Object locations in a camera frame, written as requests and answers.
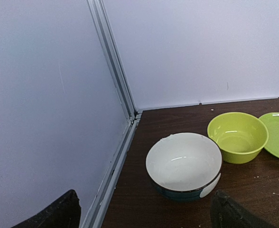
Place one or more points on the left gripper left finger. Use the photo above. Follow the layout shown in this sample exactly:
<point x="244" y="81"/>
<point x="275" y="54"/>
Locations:
<point x="64" y="212"/>

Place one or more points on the left aluminium corner post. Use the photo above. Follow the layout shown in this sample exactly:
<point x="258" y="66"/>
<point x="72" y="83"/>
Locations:
<point x="96" y="213"/>

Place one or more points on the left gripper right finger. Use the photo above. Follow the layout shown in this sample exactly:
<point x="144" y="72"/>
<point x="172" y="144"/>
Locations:
<point x="225" y="212"/>

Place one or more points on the white dark bowl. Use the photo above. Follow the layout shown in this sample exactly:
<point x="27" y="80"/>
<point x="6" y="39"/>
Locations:
<point x="184" y="167"/>

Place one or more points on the green bowl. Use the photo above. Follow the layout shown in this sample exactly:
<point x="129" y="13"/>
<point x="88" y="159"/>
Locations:
<point x="240" y="136"/>

